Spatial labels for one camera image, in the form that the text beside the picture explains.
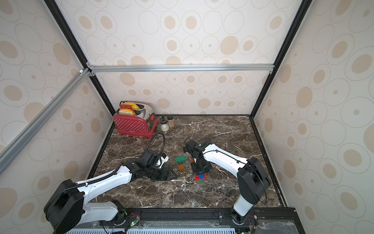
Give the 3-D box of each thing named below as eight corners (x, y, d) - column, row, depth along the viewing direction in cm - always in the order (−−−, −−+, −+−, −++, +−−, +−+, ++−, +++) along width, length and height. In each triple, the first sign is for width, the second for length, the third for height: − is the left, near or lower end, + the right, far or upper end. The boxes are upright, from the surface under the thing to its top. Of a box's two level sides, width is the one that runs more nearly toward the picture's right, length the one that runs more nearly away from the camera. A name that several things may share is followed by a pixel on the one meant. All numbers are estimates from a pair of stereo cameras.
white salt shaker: (160, 131, 111) (158, 121, 103) (162, 125, 116) (159, 115, 107) (168, 131, 111) (166, 121, 103) (169, 125, 116) (167, 115, 107)
